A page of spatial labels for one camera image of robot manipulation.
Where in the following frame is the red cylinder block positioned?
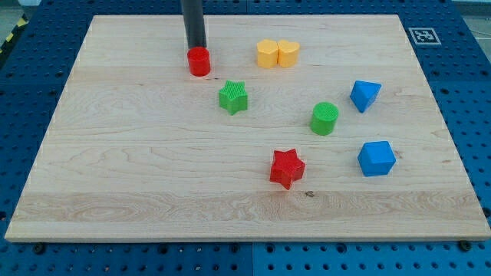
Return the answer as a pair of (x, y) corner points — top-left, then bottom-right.
(187, 46), (211, 77)

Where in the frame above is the green star block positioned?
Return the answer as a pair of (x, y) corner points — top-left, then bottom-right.
(219, 80), (248, 115)

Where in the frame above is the red star block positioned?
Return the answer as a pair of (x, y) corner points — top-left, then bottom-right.
(269, 149), (305, 190)

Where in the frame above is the light wooden board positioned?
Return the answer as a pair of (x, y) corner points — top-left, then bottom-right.
(5, 15), (490, 243)

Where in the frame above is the green cylinder block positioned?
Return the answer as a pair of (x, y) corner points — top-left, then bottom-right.
(310, 102), (339, 136)

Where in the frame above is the yellow pentagon block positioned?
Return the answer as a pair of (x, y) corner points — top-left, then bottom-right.
(256, 39), (278, 68)

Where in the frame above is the yellow heart block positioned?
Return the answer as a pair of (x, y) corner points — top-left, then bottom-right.
(278, 40), (300, 67)

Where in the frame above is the blue triangle block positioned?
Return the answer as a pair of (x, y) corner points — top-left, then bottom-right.
(350, 80), (382, 113)

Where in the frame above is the blue cube block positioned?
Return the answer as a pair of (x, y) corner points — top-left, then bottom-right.
(358, 141), (396, 176)

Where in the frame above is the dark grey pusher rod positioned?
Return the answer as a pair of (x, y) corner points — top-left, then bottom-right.
(180, 0), (207, 48)

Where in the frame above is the white fiducial marker tag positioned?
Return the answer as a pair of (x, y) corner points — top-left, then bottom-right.
(409, 27), (441, 45)

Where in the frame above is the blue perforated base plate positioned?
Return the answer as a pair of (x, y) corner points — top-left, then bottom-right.
(1, 1), (490, 275)

